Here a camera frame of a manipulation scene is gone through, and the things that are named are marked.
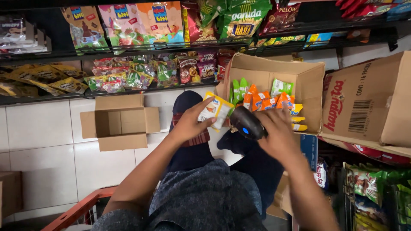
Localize open cardboard box of snacks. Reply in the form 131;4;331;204
214;52;327;135

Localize plain green snack packet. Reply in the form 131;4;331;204
239;77;251;101
229;79;241;107

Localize blue carton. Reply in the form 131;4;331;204
300;134;319;172

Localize yellow snack packet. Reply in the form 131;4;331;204
197;91;235;133

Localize black barcode scanner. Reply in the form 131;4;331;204
229;106;269;141

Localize green and white snack packet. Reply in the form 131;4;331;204
271;78;295;97

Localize grey speckled shirt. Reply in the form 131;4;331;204
91;159;268;231

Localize dark blue trousers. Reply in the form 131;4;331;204
164;90;286;222

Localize flattened brown cardboard piece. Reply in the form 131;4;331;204
266;171;293;221

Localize large red printed cardboard carton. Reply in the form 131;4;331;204
317;50;411;158

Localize white and red snack bag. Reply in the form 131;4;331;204
313;160;329;190

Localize row of red snack bags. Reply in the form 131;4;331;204
318;136;411;166

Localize person's right hand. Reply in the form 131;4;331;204
253;107;303;158

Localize red plaid sandal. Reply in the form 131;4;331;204
171;112;211;148

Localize person's left hand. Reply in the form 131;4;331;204
170;96;219;145

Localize wire rack with snack bags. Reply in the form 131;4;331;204
339;161;411;231

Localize orange metal trolley frame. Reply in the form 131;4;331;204
41;186;118;231

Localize small empty cardboard box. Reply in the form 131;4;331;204
80;94;161;152

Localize black shelf rack with snacks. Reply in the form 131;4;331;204
0;0;411;107

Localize orange snack packet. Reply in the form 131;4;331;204
252;91;271;111
261;96;278;111
243;84;258;110
276;92;295;110

